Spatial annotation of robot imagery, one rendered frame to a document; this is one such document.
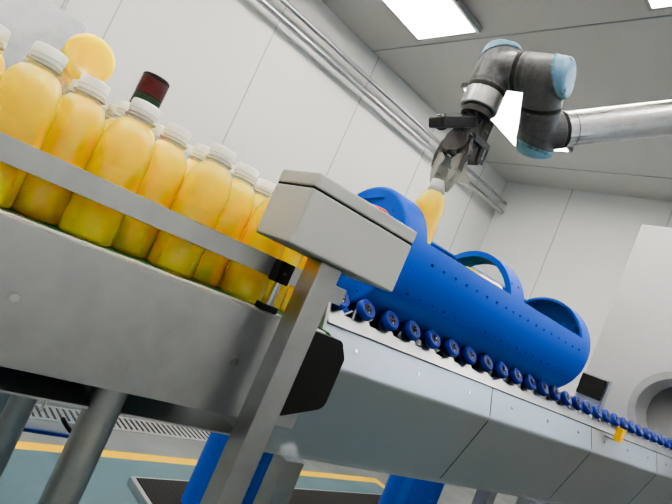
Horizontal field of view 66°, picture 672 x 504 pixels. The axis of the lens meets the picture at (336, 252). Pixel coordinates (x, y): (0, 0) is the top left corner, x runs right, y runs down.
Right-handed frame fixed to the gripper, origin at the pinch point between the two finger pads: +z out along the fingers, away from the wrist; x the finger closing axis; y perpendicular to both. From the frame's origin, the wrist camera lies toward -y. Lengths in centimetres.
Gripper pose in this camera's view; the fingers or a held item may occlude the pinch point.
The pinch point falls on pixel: (438, 184)
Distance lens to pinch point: 123.1
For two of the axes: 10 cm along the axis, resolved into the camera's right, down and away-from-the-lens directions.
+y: 7.2, 3.7, 5.9
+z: -4.0, 9.1, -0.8
